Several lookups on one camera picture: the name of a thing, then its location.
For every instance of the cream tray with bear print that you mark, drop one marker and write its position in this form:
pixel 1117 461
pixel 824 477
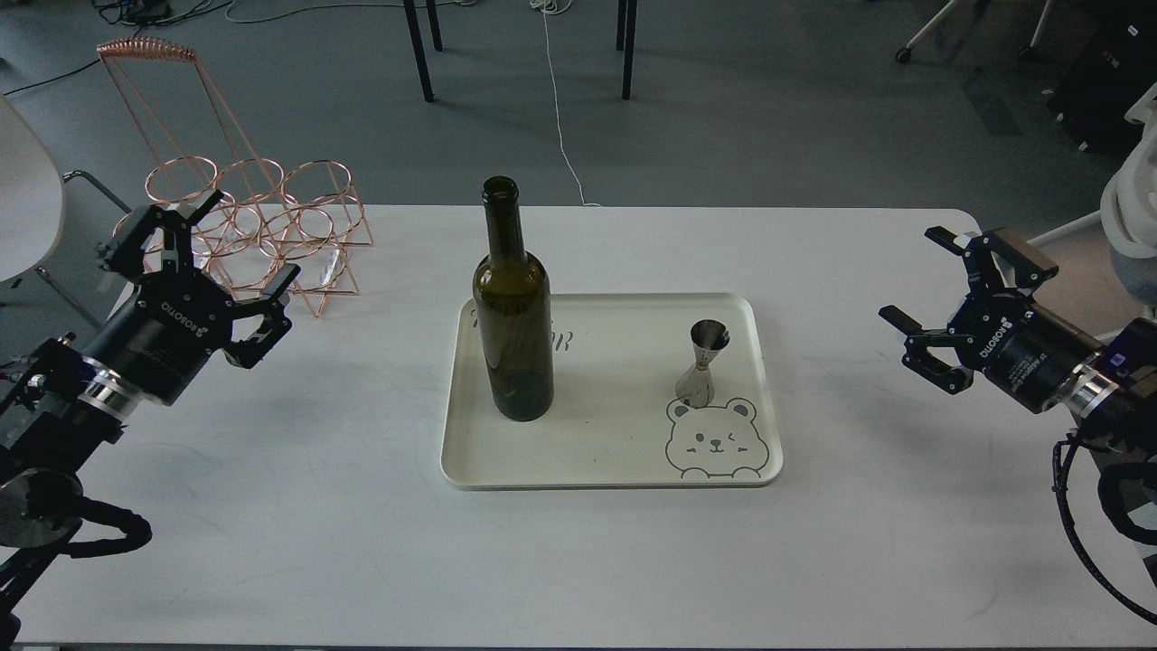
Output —
pixel 615 422

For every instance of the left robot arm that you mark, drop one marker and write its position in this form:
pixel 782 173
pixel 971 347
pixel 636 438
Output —
pixel 75 406

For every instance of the copper wire bottle rack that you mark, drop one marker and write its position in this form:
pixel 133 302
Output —
pixel 269 216

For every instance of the white office chair right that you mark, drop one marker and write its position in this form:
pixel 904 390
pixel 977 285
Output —
pixel 1109 254

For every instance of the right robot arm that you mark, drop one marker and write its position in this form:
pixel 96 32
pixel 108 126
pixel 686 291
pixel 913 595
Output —
pixel 1112 400

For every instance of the white chair left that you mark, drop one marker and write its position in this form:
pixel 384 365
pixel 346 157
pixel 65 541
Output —
pixel 32 208

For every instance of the dark green wine bottle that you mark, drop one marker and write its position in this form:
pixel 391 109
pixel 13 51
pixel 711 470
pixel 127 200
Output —
pixel 512 304

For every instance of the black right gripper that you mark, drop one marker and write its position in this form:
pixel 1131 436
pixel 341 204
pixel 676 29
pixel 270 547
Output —
pixel 1026 350

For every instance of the black table leg left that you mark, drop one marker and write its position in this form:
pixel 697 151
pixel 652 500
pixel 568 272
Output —
pixel 417 43

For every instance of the black table leg right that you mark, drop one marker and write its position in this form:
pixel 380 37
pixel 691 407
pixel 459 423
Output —
pixel 626 25

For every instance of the steel double jigger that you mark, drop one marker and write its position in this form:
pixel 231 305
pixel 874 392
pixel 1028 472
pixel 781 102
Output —
pixel 694 387

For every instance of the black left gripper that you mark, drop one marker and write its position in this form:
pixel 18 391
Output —
pixel 163 335

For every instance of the black table leg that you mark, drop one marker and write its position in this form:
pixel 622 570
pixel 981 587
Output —
pixel 417 43
pixel 626 25

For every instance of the black cabinet on wheels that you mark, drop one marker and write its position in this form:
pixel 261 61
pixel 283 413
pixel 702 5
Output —
pixel 1117 66

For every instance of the rolling chair base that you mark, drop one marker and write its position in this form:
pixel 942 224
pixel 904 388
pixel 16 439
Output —
pixel 952 25

